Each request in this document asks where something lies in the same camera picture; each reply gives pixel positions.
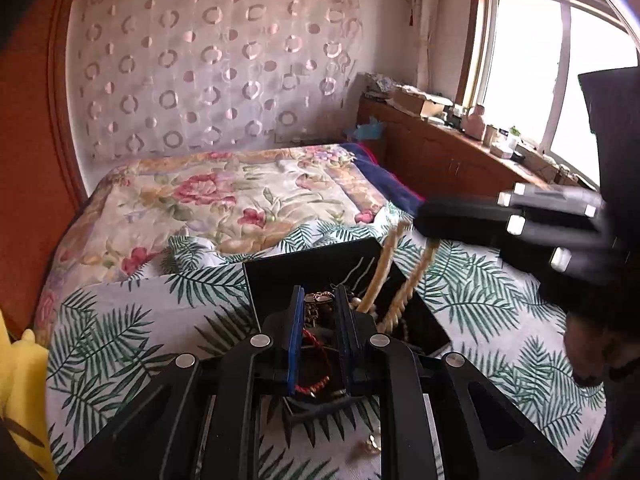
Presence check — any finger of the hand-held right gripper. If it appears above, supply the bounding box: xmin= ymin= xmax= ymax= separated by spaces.
xmin=415 ymin=197 xmax=621 ymax=273
xmin=500 ymin=183 xmax=607 ymax=218

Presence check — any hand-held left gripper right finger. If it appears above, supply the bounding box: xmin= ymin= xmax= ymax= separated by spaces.
xmin=334 ymin=284 xmax=581 ymax=480

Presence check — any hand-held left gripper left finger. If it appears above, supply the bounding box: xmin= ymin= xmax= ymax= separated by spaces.
xmin=57 ymin=285 xmax=307 ymax=480

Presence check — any red string bracelet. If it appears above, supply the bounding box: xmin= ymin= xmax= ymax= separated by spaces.
xmin=295 ymin=327 xmax=334 ymax=401

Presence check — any gold pendant chain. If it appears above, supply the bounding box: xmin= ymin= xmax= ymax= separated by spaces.
xmin=304 ymin=291 xmax=335 ymax=329

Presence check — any black cardboard box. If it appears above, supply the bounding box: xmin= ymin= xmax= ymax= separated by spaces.
xmin=242 ymin=237 xmax=454 ymax=422

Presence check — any cream pearl necklace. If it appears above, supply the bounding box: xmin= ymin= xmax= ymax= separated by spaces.
xmin=356 ymin=219 xmax=444 ymax=335

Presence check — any person's right hand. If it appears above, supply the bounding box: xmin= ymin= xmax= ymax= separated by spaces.
xmin=564 ymin=317 xmax=618 ymax=387

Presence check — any low wooden cabinet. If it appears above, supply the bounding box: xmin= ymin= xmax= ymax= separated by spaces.
xmin=357 ymin=97 xmax=601 ymax=202

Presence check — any navy blue blanket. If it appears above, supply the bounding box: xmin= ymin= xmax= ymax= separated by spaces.
xmin=340 ymin=142 xmax=429 ymax=219

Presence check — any leaf-print cloth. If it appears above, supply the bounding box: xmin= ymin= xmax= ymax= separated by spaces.
xmin=45 ymin=220 xmax=608 ymax=480

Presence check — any pink thermos jug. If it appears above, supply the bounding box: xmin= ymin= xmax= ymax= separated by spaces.
xmin=462 ymin=103 xmax=489 ymax=136

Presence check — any open cardboard box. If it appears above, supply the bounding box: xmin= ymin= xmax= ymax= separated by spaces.
xmin=392 ymin=87 xmax=447 ymax=119

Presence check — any blue bag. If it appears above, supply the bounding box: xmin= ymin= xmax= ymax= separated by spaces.
xmin=349 ymin=115 xmax=387 ymax=142

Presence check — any window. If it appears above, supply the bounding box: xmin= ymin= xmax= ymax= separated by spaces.
xmin=456 ymin=0 xmax=640 ymax=192

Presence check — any patterned cloth bundle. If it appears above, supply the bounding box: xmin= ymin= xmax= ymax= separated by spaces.
xmin=364 ymin=72 xmax=402 ymax=96

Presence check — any floral quilt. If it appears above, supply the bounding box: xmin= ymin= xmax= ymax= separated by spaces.
xmin=37 ymin=142 xmax=401 ymax=352

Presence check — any lace window curtain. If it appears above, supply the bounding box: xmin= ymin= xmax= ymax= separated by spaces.
xmin=400 ymin=0 xmax=482 ymax=107

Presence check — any yellow plush toy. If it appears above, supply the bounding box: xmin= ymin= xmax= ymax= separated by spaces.
xmin=0 ymin=310 xmax=57 ymax=480

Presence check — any circle-patterned wall curtain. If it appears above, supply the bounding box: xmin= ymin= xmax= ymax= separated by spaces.
xmin=67 ymin=0 xmax=367 ymax=162

